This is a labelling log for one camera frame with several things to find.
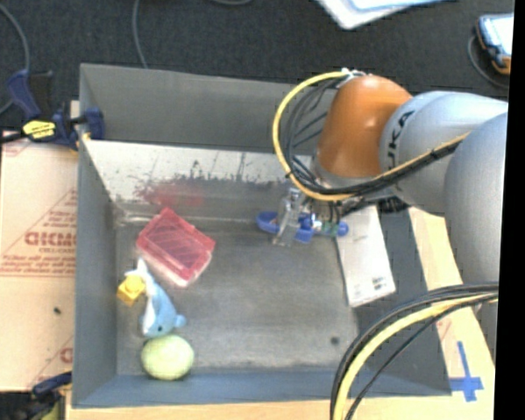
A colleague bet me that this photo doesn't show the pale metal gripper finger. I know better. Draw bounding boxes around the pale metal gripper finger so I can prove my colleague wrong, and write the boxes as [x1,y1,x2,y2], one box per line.
[286,187,306,246]
[271,196,293,247]

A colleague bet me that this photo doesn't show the blue curved plastic piece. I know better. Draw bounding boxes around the blue curved plastic piece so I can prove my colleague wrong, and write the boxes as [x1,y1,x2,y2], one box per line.
[255,210,350,247]

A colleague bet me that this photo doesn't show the white flat box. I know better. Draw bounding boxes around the white flat box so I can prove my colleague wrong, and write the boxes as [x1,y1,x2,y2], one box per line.
[330,203,402,311]

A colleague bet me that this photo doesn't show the grey metal bin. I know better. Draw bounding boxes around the grey metal bin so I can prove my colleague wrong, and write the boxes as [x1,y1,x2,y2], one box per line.
[60,62,468,420]

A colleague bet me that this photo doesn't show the pink clear plastic box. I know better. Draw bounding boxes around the pink clear plastic box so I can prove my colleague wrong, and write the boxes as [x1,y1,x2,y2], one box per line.
[132,204,218,290]

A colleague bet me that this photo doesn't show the blue and white toy dolphin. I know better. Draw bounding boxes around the blue and white toy dolphin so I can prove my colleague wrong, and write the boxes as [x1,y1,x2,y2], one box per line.
[121,255,191,340]

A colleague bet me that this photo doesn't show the yellow toy brick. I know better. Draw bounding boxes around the yellow toy brick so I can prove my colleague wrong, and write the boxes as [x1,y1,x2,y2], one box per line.
[116,273,148,309]

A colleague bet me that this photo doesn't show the pale green ball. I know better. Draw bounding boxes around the pale green ball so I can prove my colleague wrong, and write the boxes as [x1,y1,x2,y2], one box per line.
[138,331,196,383]

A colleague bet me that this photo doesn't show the brown cardboard board, red print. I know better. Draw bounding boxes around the brown cardboard board, red print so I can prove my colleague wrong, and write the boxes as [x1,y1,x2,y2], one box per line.
[0,128,87,398]

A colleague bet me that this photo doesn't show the black cylinder on white bracket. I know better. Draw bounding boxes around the black cylinder on white bracket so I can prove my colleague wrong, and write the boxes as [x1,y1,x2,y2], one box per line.
[367,196,409,216]

